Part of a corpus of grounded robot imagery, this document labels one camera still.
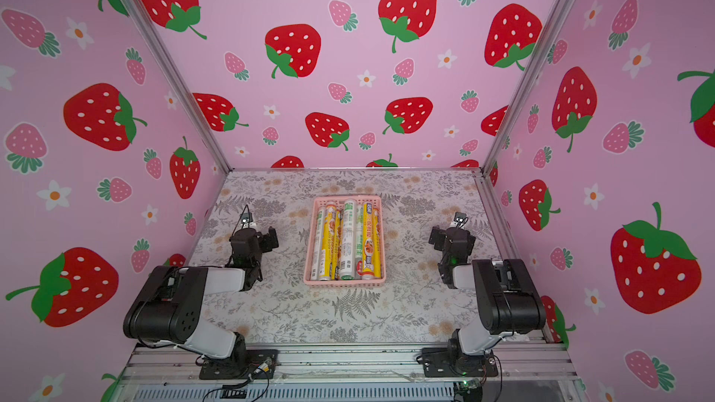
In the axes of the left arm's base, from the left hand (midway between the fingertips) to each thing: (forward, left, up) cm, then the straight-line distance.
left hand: (258, 229), depth 95 cm
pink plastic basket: (+12, -20, +1) cm, 24 cm away
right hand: (0, -71, 0) cm, 71 cm away
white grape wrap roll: (-5, -32, +1) cm, 32 cm away
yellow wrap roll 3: (-5, -38, +1) cm, 38 cm away
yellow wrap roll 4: (0, -41, -3) cm, 41 cm away
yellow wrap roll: (-5, -24, +1) cm, 25 cm away
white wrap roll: (-4, -21, -2) cm, 21 cm away
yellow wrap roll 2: (-1, -27, -2) cm, 27 cm away
